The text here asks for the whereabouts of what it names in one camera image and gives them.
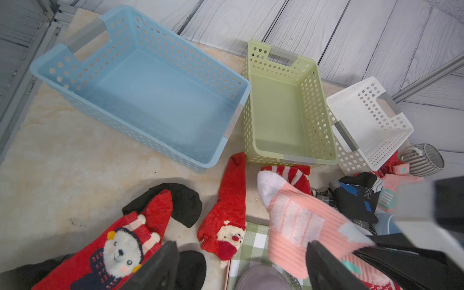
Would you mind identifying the pink white ribbed sock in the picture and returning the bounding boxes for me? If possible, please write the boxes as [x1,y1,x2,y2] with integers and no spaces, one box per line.
[257,170,397,290]

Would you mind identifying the aluminium frame post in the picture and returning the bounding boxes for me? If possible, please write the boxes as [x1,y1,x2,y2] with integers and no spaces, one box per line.
[1,21,62,154]
[392,53,464,104]

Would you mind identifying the light blue plastic basket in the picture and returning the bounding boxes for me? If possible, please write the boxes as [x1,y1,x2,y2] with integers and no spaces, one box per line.
[30,5,251,172]

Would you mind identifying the right aluminium frame post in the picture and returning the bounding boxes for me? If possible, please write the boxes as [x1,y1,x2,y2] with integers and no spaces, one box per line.
[392,53,464,104]

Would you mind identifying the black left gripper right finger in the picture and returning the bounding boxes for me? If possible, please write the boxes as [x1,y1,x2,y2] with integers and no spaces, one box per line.
[306,240,363,290]

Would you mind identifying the red bear Christmas sock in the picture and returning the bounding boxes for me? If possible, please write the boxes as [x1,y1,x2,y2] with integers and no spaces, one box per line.
[33,190,174,290]

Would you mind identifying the lilac ceramic bowl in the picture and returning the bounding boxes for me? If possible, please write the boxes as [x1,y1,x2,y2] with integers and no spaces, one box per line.
[235,265,292,290]

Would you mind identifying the grey striped ceramic mug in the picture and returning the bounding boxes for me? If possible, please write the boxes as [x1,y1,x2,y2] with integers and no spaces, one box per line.
[399,143,445,177]

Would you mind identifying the red Santa Christmas sock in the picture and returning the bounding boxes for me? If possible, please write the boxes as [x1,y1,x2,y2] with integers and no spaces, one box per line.
[197,152,247,269]

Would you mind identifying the green white checkered cloth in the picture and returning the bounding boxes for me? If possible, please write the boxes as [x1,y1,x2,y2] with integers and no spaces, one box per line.
[225,222,312,290]

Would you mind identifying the black blue sport sock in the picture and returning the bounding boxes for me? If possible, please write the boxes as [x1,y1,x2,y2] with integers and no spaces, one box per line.
[329,172,384,224]

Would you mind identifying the black sock on table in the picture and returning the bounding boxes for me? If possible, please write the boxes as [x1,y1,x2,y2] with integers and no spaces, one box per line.
[122,183,203,228]

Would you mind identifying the light green plastic basket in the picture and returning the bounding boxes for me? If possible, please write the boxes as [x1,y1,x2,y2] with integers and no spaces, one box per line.
[242,40,337,166]

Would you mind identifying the red white striped sock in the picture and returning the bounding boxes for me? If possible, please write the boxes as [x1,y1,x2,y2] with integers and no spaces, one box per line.
[261,165,312,195]

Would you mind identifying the white plastic basket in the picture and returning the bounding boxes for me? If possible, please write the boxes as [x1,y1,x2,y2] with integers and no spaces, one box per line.
[326,77,414,175]

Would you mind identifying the left aluminium frame post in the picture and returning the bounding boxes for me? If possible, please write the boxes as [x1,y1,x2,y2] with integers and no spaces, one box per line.
[1,21,62,154]

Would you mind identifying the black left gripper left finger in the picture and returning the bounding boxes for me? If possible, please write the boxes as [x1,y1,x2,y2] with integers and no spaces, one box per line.
[120,241,179,290]

